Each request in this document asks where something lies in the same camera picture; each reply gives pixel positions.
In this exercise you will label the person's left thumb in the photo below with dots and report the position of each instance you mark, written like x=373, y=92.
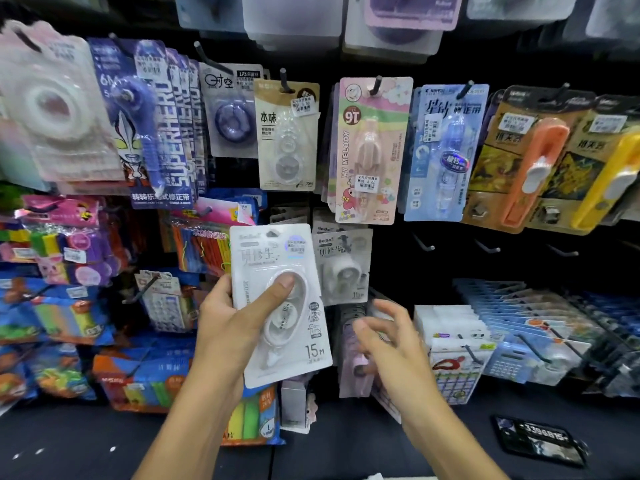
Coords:
x=272, y=297

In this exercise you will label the grey packet white correction tape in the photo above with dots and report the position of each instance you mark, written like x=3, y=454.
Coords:
x=345, y=269

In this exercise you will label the person's left forearm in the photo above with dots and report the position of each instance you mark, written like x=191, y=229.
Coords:
x=192, y=424

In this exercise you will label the person's right thumb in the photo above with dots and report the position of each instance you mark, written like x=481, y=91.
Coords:
x=365, y=339

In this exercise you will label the orange packet of colourful sticks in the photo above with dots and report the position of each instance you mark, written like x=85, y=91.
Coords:
x=205, y=244

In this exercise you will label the orange correction tape packet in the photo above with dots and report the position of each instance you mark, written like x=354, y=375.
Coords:
x=535, y=164

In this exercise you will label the pale purple blister packet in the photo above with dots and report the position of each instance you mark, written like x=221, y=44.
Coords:
x=350, y=364

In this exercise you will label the hanging stack of blue correction packets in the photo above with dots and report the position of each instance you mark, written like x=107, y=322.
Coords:
x=160, y=119

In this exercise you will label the orange and blue clay packet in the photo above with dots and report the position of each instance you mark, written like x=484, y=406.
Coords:
x=145, y=379

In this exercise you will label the row of dark blue packets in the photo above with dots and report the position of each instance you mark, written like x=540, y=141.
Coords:
x=615, y=334

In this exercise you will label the blue packet of colourful clay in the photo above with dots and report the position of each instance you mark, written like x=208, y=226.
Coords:
x=55, y=314
x=50, y=374

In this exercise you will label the light blue correction tape packet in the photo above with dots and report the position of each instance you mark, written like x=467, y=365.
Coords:
x=445, y=159

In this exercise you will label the purple card blister packet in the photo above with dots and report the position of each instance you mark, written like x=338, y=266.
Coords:
x=410, y=14

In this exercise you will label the small white box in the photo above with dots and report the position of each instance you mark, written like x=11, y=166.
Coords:
x=295, y=407

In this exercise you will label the grey packet with purple tape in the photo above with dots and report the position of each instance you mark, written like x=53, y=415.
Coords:
x=232, y=119

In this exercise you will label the person's right hand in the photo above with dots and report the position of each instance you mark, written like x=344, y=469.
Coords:
x=400, y=359

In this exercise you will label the stack of white grid packets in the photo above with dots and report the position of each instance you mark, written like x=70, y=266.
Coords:
x=455, y=354

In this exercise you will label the packet of green yellow blocks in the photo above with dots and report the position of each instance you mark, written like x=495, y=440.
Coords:
x=255, y=419

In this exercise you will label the row of calculator packets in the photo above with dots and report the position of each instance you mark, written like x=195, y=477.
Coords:
x=525, y=324

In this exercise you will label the yellow correction tape packet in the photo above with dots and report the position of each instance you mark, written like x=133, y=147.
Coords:
x=605, y=179

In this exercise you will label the pink clear tape roll packet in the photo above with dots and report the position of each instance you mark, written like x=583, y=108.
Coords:
x=55, y=109

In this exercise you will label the clear blister packet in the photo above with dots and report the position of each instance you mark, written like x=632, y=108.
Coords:
x=615, y=14
x=292, y=19
x=520, y=5
x=210, y=12

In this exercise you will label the person's right forearm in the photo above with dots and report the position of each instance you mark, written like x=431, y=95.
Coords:
x=450, y=439

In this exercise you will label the person's left hand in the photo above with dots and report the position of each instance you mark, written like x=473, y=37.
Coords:
x=220, y=334

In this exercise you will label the beige packet clear correction tape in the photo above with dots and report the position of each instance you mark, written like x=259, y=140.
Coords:
x=285, y=144

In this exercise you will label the pink packet of colourful erasers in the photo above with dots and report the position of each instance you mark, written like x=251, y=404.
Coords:
x=65, y=239

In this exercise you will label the pink cartoon correction tape packet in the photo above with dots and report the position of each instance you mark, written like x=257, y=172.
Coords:
x=370, y=154

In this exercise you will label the black shelf label tag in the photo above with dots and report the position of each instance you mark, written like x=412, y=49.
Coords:
x=542, y=439

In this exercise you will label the white printed card packet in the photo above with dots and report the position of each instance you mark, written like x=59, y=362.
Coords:
x=167, y=299

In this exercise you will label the black empty display hook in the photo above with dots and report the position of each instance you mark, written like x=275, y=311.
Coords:
x=562, y=251
x=422, y=244
x=487, y=247

